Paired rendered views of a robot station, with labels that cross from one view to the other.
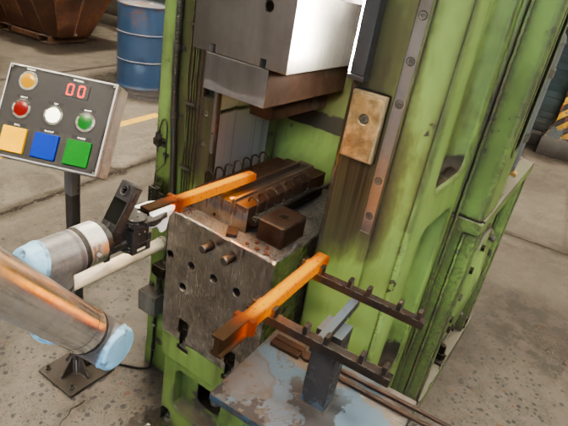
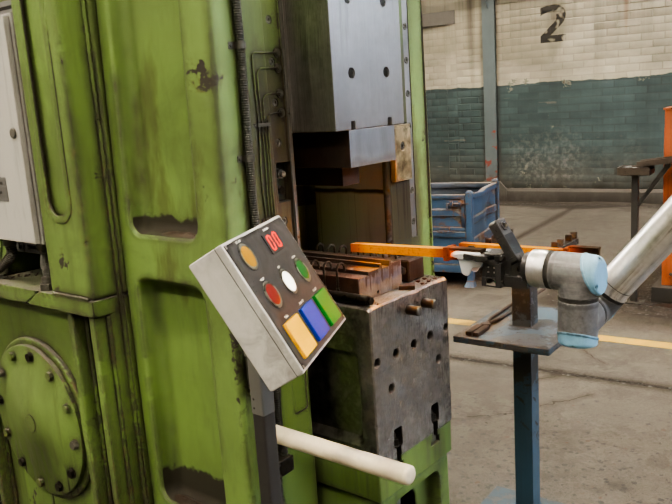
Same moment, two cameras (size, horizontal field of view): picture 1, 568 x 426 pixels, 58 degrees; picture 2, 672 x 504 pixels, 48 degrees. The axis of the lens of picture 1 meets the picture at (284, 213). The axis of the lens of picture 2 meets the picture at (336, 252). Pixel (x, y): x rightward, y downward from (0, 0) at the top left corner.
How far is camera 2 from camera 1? 242 cm
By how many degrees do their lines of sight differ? 76
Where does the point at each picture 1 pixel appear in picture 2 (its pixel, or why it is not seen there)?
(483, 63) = not seen: hidden behind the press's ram
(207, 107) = (285, 212)
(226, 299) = (424, 353)
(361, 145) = (406, 166)
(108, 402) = not seen: outside the picture
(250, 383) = (527, 339)
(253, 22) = (378, 89)
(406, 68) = (407, 98)
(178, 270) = (386, 373)
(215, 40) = (354, 117)
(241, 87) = (379, 150)
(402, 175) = (419, 176)
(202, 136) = not seen: hidden behind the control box
